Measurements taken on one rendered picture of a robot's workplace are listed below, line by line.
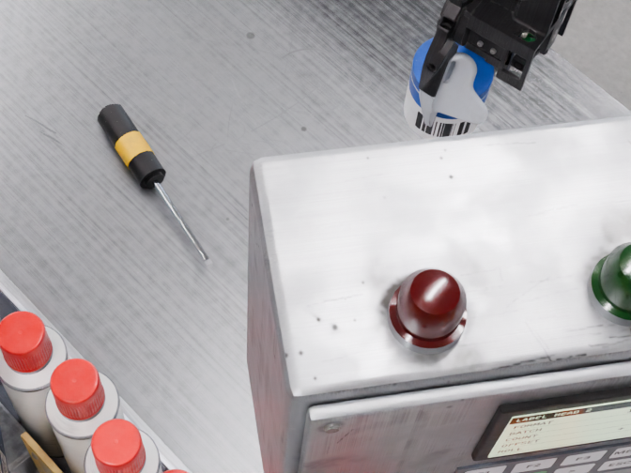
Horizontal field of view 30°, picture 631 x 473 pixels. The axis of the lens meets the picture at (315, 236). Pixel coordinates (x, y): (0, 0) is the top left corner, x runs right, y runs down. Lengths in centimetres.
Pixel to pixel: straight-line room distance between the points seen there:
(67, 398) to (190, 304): 32
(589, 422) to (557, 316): 5
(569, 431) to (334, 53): 86
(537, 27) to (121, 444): 43
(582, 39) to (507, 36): 151
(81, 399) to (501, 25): 41
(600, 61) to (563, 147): 195
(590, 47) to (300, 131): 127
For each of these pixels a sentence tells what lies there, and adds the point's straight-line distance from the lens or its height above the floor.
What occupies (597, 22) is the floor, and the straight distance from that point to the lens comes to 244.
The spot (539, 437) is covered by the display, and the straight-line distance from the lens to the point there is 44.
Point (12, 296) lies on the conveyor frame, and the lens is 107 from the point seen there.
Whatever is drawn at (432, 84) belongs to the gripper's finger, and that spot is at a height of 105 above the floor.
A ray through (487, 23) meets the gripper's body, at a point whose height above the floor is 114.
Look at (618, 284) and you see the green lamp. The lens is 40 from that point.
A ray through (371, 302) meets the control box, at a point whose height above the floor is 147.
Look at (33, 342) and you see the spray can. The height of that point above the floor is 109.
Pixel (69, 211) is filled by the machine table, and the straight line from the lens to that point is 116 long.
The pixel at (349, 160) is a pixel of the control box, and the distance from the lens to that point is 42.
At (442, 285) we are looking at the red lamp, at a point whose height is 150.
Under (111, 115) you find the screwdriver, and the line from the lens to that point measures 118.
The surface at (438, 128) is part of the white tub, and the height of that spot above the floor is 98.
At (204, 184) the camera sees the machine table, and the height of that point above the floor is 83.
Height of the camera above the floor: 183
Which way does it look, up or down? 62 degrees down
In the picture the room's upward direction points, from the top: 7 degrees clockwise
